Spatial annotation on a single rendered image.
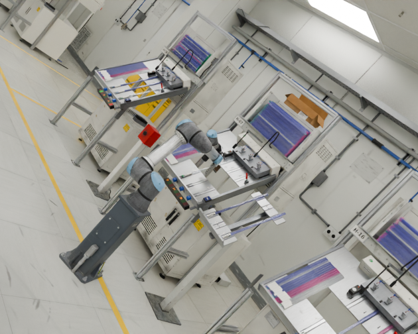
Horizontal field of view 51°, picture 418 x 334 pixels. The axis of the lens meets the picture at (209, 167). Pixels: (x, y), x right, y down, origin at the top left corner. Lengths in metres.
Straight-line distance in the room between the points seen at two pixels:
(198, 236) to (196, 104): 1.64
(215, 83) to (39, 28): 3.45
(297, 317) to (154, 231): 1.56
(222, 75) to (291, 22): 1.95
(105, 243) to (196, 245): 0.95
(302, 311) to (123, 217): 1.20
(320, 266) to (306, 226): 1.96
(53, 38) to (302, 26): 3.72
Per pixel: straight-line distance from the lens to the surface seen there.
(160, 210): 3.83
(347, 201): 4.86
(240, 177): 3.45
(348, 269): 3.08
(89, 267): 2.90
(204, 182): 3.38
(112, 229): 2.79
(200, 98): 4.62
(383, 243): 3.08
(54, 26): 7.33
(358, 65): 5.53
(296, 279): 2.90
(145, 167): 2.76
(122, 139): 4.49
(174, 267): 3.61
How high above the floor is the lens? 1.42
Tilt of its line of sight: 8 degrees down
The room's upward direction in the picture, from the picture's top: 42 degrees clockwise
